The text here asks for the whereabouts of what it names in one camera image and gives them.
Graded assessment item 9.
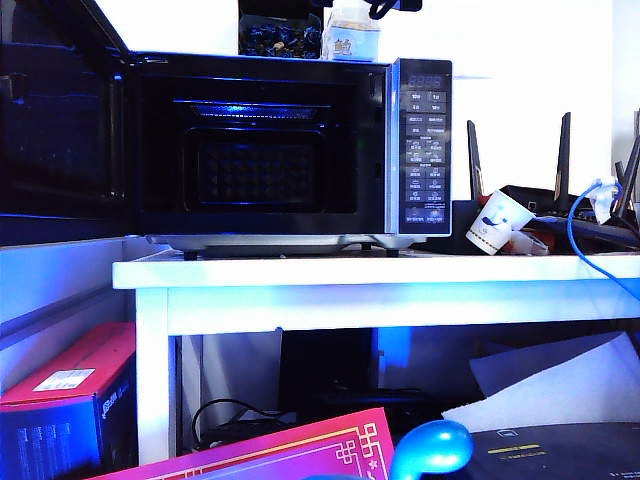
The thin black cable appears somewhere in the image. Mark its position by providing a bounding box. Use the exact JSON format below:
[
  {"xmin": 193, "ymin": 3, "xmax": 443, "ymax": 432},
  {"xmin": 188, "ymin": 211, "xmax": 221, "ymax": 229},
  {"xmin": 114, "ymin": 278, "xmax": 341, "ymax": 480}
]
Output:
[{"xmin": 192, "ymin": 398, "xmax": 297, "ymax": 451}]

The white labelled container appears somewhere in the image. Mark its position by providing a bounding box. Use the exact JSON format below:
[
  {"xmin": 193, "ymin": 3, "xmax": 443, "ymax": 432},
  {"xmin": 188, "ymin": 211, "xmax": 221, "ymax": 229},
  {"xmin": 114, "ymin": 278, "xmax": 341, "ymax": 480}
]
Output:
[{"xmin": 321, "ymin": 2, "xmax": 384, "ymax": 64}]

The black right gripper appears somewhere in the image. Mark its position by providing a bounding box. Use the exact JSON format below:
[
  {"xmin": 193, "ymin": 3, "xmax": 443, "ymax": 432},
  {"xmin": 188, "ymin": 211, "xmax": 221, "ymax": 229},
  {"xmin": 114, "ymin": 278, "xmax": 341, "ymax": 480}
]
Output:
[{"xmin": 367, "ymin": 0, "xmax": 424, "ymax": 19}]

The red and blue carton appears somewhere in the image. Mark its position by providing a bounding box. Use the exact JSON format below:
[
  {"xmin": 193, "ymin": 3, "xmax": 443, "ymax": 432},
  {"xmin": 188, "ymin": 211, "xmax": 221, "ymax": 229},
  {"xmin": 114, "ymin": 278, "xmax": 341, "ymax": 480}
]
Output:
[{"xmin": 0, "ymin": 322, "xmax": 138, "ymax": 480}]

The black glass microwave door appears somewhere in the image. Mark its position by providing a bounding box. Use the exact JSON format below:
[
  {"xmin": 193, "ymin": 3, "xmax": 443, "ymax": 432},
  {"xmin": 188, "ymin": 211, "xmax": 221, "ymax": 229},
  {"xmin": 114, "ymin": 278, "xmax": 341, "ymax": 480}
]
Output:
[{"xmin": 0, "ymin": 0, "xmax": 134, "ymax": 246}]

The red white small pack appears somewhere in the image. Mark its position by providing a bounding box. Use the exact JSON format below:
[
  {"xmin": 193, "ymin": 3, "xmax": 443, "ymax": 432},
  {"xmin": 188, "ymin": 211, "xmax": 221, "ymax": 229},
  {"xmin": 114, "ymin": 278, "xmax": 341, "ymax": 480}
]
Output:
[{"xmin": 507, "ymin": 229, "xmax": 556, "ymax": 256}]

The black Midea microwave oven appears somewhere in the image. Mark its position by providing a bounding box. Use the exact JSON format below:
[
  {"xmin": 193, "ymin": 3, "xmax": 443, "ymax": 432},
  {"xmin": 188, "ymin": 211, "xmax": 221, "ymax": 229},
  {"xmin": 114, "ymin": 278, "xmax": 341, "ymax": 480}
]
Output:
[{"xmin": 124, "ymin": 49, "xmax": 454, "ymax": 260}]

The black router with antennas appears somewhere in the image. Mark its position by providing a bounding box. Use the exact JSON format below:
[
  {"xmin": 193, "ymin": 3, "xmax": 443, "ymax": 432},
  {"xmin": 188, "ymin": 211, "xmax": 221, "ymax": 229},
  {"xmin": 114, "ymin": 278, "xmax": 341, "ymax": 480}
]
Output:
[{"xmin": 465, "ymin": 109, "xmax": 640, "ymax": 255}]

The white table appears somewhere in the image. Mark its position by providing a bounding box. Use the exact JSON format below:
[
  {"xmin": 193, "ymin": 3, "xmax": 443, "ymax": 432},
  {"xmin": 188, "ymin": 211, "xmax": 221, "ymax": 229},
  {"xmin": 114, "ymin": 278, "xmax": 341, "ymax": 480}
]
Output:
[{"xmin": 112, "ymin": 252, "xmax": 640, "ymax": 466}]

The black box of blue flowers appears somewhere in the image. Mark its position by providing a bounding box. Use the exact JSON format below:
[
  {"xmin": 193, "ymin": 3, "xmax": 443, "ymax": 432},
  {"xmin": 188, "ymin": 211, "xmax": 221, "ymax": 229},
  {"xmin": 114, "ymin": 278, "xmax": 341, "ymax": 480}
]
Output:
[{"xmin": 238, "ymin": 0, "xmax": 324, "ymax": 60}]

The white cable tag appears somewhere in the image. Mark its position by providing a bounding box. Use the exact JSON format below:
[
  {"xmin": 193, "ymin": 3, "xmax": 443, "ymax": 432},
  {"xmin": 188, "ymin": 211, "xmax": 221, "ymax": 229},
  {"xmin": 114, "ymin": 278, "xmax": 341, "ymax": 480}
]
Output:
[{"xmin": 589, "ymin": 177, "xmax": 622, "ymax": 224}]

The magenta box gold pattern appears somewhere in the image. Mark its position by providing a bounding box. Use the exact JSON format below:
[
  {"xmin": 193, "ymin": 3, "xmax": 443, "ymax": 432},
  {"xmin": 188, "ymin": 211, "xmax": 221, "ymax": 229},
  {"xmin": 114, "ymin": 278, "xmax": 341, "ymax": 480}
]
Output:
[{"xmin": 94, "ymin": 408, "xmax": 396, "ymax": 480}]

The black box yellow label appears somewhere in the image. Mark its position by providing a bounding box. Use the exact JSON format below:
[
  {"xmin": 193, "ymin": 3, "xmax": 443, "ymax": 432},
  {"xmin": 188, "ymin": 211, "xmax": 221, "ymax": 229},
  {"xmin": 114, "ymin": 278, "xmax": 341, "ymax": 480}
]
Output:
[{"xmin": 462, "ymin": 422, "xmax": 640, "ymax": 480}]

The white foam sheet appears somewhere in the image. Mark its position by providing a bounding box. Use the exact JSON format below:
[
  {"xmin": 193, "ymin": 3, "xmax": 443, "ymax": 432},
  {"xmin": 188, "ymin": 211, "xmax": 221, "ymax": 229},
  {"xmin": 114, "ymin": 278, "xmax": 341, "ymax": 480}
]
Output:
[{"xmin": 442, "ymin": 330, "xmax": 640, "ymax": 434}]

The office partition panel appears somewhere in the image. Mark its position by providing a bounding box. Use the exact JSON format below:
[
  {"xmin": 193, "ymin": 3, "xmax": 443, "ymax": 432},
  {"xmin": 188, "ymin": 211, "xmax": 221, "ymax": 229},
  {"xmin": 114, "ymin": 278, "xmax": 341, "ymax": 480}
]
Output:
[{"xmin": 0, "ymin": 237, "xmax": 137, "ymax": 351}]

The white paper cup blue print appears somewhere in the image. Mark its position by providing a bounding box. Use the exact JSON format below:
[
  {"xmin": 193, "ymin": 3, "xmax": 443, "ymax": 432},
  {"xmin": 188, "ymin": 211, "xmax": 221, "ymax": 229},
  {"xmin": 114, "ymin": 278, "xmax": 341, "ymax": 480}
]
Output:
[{"xmin": 464, "ymin": 188, "xmax": 534, "ymax": 257}]

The blue network cable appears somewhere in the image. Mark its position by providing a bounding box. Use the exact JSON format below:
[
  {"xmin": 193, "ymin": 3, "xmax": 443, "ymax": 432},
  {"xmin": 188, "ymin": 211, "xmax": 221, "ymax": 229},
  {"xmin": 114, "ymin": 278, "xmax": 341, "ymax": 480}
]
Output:
[{"xmin": 566, "ymin": 180, "xmax": 640, "ymax": 304}]

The glossy blue rounded knob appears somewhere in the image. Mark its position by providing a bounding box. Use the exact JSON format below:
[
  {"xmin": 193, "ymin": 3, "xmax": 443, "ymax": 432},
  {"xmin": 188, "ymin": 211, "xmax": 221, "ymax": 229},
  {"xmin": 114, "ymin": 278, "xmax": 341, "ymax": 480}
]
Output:
[{"xmin": 388, "ymin": 419, "xmax": 474, "ymax": 480}]

